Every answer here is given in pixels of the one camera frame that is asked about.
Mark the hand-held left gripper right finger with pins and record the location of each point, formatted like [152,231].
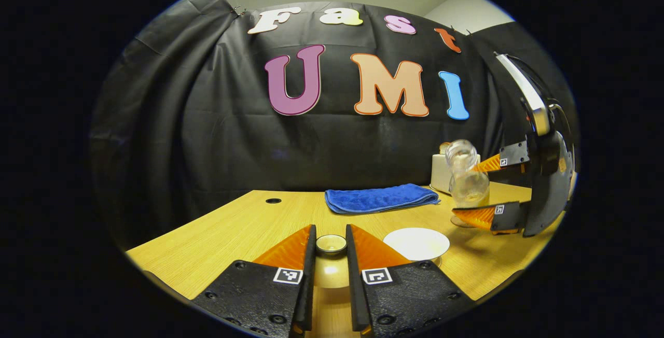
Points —
[353,286]

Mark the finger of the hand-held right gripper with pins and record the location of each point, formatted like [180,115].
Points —
[511,159]
[498,216]

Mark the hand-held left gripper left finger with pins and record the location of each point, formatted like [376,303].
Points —
[309,286]

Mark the round wooden coaster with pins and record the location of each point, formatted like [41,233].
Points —
[459,222]

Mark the clear water bottle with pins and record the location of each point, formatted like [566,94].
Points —
[467,182]

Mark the toast slice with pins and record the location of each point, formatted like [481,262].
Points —
[444,148]

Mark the white toaster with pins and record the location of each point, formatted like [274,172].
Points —
[440,174]

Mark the blue folded towel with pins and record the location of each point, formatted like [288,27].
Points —
[378,198]

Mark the black backdrop cloth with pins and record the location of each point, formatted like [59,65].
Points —
[233,136]

